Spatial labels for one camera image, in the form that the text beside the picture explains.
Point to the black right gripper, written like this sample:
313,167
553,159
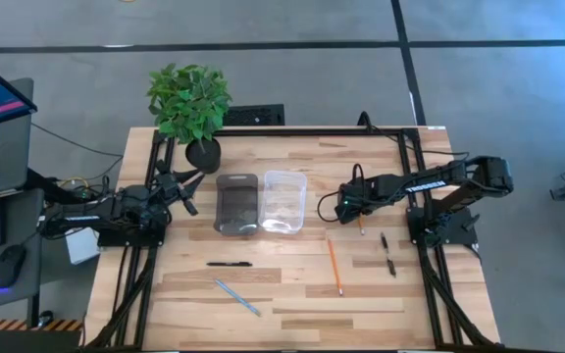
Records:
356,201

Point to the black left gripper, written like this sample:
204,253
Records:
167,184

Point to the long orange pencil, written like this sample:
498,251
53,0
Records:
335,267

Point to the light blue pen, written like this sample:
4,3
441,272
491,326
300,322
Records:
237,297

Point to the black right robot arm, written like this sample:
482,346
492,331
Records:
425,185

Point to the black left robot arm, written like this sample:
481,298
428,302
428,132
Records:
91,218

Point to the black plant pot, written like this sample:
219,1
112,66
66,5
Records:
204,157

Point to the dark grey translucent bin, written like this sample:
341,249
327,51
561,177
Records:
236,206

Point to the clear plastic bin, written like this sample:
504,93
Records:
282,201

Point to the black pen with silver band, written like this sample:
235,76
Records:
391,267

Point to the green leafy artificial plant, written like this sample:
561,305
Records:
189,103

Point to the black floor grille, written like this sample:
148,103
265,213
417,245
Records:
258,115

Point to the white box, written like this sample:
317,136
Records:
84,245

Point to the grey framed light-blue screen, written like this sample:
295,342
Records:
15,147

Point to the black desk caster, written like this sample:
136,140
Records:
45,318

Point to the black computer mouse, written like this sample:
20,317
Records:
9,267

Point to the grey desk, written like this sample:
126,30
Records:
22,294

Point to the black cart with hazard stripes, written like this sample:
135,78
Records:
17,343

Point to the black aluminium table frame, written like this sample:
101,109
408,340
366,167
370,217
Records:
405,147

